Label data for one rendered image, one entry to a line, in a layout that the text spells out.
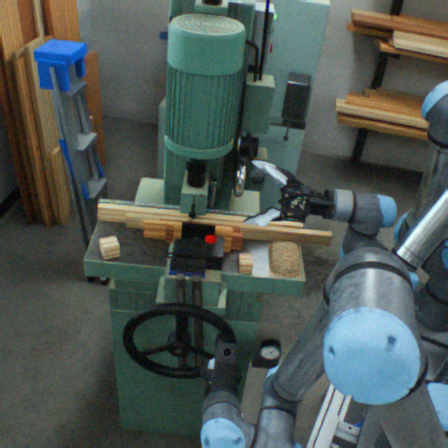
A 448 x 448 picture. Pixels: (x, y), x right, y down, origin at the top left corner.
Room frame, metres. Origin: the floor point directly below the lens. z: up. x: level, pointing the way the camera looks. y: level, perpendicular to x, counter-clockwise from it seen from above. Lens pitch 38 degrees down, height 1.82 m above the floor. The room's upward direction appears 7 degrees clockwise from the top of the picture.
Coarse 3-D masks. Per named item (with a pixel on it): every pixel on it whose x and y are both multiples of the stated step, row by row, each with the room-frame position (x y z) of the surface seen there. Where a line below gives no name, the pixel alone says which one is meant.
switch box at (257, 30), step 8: (256, 8) 1.41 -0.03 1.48; (264, 8) 1.42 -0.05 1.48; (272, 8) 1.43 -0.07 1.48; (256, 16) 1.39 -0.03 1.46; (264, 16) 1.39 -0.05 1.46; (272, 16) 1.39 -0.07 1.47; (256, 24) 1.39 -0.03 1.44; (272, 24) 1.39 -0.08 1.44; (256, 32) 1.39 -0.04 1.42; (272, 32) 1.40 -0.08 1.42; (256, 40) 1.39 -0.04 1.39; (264, 56) 1.39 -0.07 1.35; (264, 64) 1.39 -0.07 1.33
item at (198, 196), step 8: (184, 176) 1.15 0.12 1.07; (208, 176) 1.16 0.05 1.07; (184, 184) 1.11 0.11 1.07; (184, 192) 1.07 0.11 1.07; (192, 192) 1.07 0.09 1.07; (200, 192) 1.08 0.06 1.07; (184, 200) 1.07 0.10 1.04; (192, 200) 1.07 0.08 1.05; (200, 200) 1.07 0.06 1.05; (184, 208) 1.07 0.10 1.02; (200, 208) 1.07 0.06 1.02
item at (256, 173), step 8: (248, 136) 1.27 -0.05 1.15; (240, 144) 1.27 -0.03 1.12; (248, 144) 1.24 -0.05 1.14; (256, 144) 1.24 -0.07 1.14; (240, 152) 1.24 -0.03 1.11; (248, 152) 1.17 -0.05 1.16; (256, 152) 1.23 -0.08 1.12; (256, 168) 0.96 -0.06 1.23; (256, 176) 0.89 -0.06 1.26; (264, 176) 0.90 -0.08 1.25; (256, 184) 0.89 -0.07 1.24
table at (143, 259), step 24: (96, 240) 1.03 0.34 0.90; (120, 240) 1.04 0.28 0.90; (144, 240) 1.05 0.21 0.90; (96, 264) 0.95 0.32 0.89; (120, 264) 0.95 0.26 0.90; (144, 264) 0.96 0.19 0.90; (264, 264) 1.01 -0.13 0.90; (240, 288) 0.96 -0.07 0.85; (264, 288) 0.96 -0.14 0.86; (288, 288) 0.96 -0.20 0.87; (216, 312) 0.86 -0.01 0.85
